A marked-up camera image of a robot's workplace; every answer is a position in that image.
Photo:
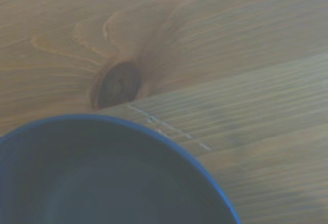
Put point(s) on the dark blue bowl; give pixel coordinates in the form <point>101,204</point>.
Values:
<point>107,178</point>

